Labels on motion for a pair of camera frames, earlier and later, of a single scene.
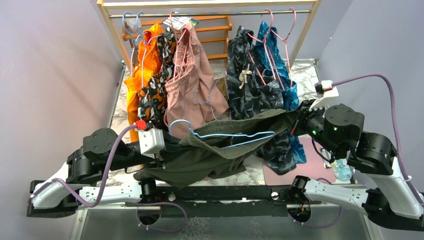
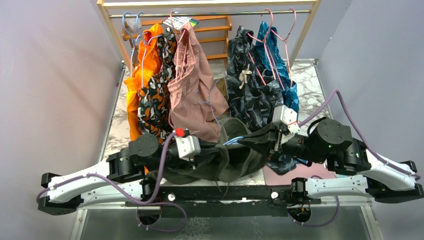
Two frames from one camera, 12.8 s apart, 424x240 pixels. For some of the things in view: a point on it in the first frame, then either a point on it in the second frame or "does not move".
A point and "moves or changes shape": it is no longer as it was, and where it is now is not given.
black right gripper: [302, 114] → [272, 138]
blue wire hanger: [270, 133] → [233, 141]
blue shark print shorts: [272, 63] does not move
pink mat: [314, 167] does not move
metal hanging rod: [215, 13] does not move
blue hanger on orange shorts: [134, 41] does not move
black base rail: [221, 201] does not move
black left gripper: [160, 159] → [207, 148]
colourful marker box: [179, 22] does not move
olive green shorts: [221, 145] moves or changes shape
